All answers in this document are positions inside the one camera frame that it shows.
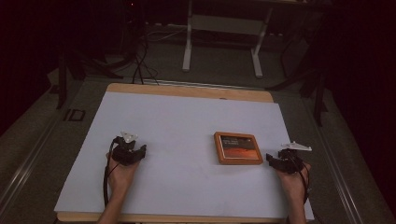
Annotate black floor cables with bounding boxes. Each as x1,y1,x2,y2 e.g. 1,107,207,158
132,31,161,86

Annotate white floor cable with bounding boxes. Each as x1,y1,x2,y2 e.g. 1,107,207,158
146,27,189,43

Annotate wooden table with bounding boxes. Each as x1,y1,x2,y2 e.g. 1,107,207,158
56,82,312,224

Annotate white metal desk frame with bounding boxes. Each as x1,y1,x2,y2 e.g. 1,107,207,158
181,0,275,79

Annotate aluminium floor rail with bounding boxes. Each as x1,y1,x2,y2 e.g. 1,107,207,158
0,120,61,213
303,99,364,224

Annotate black metal stand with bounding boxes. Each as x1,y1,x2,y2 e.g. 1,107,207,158
265,18,330,127
55,46,124,110

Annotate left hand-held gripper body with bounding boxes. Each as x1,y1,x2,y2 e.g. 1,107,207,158
110,131,141,167

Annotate white table mat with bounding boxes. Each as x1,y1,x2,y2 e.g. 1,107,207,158
53,91,316,221

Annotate orange wooden picture frame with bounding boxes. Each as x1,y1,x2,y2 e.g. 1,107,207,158
213,131,264,166

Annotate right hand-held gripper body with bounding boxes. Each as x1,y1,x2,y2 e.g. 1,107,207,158
278,141,313,175

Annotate person's right hand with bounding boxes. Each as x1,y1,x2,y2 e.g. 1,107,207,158
275,161,311,203

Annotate person's left hand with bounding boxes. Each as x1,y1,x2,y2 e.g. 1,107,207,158
106,152,139,194

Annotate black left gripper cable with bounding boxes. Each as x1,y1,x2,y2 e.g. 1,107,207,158
103,138,121,208

